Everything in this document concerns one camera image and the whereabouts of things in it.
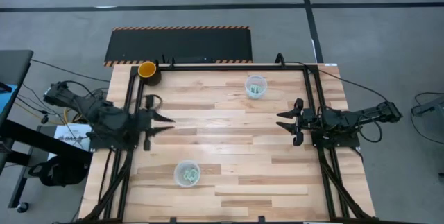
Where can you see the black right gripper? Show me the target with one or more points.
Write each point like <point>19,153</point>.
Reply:
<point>307,121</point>

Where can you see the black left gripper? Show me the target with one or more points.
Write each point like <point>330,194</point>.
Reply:
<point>144,125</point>

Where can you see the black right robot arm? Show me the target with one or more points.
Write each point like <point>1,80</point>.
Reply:
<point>347,118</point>

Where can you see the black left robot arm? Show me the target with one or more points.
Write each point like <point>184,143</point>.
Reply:
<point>104,120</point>

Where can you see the clear plastic cup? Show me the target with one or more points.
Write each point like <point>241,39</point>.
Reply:
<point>256,79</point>
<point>180,168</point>

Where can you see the black C-clamp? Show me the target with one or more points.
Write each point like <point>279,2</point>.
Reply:
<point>279,59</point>

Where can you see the black hazard-striped floor mat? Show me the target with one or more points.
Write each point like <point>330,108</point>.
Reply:
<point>178,45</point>

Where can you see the white printed paper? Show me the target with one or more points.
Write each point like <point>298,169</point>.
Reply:
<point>73,135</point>

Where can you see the black bag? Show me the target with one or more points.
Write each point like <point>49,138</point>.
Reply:
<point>66,173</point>

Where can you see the black stand base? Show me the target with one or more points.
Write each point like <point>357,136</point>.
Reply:
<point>428,106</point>

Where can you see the dark grey side table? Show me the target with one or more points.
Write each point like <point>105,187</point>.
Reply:
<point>15,66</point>

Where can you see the black caster wheel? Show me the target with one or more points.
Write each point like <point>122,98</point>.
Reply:
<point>22,206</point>

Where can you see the black edge bracket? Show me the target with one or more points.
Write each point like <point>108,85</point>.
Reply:
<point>172,220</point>
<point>261,220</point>

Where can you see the black cart frame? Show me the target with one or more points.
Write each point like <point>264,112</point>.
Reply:
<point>41,140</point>

